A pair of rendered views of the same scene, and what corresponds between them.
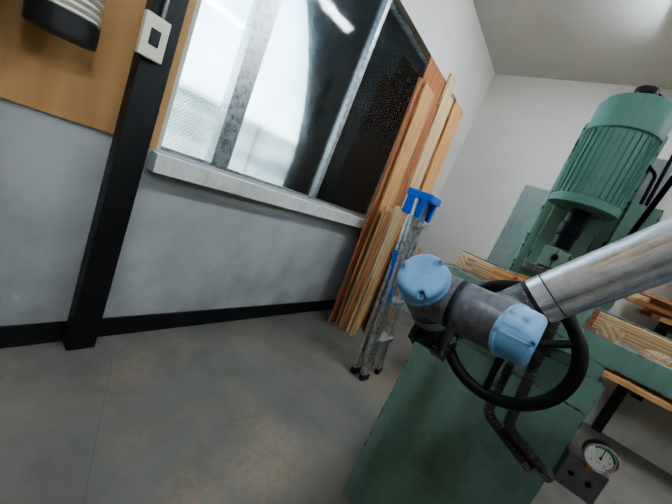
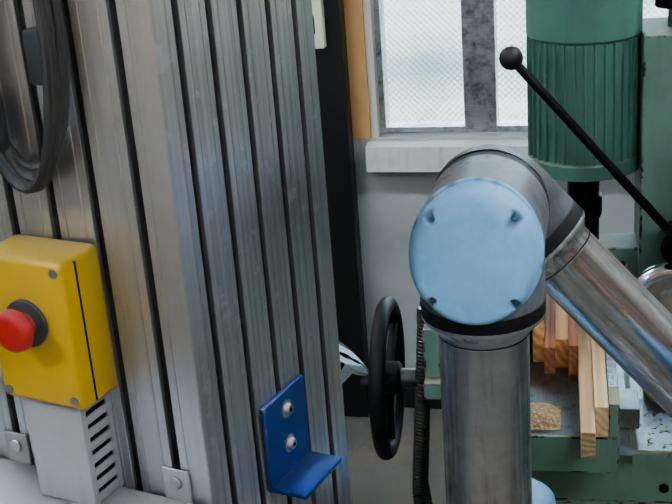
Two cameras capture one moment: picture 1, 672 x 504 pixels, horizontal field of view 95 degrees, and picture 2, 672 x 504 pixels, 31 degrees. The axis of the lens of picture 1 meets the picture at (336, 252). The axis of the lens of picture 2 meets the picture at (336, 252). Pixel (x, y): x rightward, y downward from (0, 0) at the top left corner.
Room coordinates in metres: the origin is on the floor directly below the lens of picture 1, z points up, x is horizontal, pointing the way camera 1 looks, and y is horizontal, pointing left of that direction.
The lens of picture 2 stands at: (-0.06, -2.18, 1.80)
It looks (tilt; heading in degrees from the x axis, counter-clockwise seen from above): 21 degrees down; 69
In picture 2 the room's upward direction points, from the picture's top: 5 degrees counter-clockwise
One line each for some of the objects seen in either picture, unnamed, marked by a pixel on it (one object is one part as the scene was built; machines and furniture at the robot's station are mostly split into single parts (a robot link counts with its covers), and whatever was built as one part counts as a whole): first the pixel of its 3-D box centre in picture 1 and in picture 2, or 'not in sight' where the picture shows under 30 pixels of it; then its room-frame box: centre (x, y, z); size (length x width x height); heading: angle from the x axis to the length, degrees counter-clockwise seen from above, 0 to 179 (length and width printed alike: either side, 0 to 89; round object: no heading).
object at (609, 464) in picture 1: (597, 458); not in sight; (0.65, -0.73, 0.65); 0.06 x 0.04 x 0.08; 58
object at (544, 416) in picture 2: (662, 358); (526, 412); (0.74, -0.82, 0.91); 0.10 x 0.07 x 0.02; 148
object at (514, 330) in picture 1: (495, 321); not in sight; (0.43, -0.24, 0.90); 0.11 x 0.11 x 0.08; 55
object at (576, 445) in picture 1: (578, 467); not in sight; (0.71, -0.77, 0.58); 0.12 x 0.08 x 0.08; 148
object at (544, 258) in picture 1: (551, 262); (595, 264); (0.98, -0.63, 1.03); 0.14 x 0.07 x 0.09; 148
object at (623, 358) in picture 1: (541, 318); (518, 360); (0.85, -0.60, 0.87); 0.61 x 0.30 x 0.06; 58
